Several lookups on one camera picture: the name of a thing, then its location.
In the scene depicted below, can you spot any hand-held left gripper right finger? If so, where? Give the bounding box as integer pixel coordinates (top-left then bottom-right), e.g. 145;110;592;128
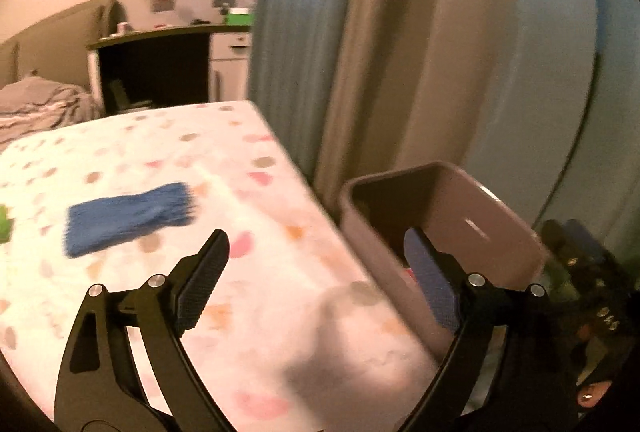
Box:
395;227;557;432

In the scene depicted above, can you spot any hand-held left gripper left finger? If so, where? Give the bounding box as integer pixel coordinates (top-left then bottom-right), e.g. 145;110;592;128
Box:
52;228;236;432

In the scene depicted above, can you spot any pink plastic bin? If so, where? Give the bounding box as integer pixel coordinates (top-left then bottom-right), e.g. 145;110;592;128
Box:
340;161;551;358

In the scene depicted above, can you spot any person's right hand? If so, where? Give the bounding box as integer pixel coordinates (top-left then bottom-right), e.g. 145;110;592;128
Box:
575;377;618;413

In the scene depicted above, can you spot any blue cloth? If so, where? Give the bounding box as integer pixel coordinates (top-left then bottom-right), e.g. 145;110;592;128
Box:
64;182;201;259

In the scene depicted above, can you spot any confetti printed sheet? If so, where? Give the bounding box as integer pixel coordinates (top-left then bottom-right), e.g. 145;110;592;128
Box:
0;99;446;428

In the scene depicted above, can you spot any white drawer cabinet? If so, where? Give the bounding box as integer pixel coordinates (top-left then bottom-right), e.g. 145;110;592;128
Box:
207;32;253;103

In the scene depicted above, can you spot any grey striped blanket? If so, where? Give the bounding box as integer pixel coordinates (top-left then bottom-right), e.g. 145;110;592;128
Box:
0;74;103;148

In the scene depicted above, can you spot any beige curtain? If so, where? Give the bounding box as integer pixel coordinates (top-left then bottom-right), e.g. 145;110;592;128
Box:
315;0;531;198

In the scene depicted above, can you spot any dark top desk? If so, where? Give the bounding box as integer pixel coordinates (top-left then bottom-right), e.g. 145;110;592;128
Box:
86;24;253;115

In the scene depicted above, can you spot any blue curtain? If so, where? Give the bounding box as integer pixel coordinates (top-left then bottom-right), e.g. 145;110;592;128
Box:
247;0;371;183

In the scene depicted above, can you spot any padded headboard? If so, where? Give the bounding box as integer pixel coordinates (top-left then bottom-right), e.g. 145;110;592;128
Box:
0;0;118;88

